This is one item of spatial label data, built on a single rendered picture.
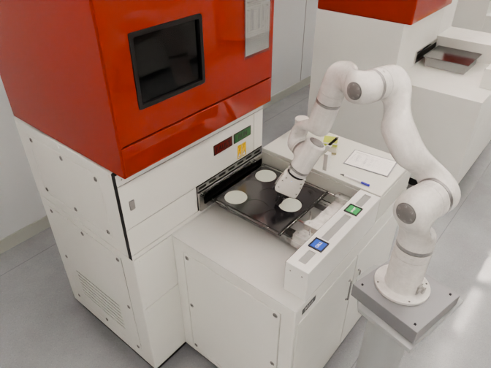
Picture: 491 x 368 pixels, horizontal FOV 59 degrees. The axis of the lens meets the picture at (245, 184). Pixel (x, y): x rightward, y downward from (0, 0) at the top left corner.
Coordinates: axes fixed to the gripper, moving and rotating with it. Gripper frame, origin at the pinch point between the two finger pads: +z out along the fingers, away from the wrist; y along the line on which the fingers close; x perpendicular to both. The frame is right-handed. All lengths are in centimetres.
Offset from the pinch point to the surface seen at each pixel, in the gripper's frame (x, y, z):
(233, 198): 3.0, -16.9, 10.3
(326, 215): -3.8, 20.0, -4.7
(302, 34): 338, 38, 14
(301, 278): -43.9, 6.7, -3.2
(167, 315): -20, -22, 70
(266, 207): -2.7, -3.8, 4.2
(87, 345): -13, -50, 125
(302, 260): -38.6, 5.5, -6.4
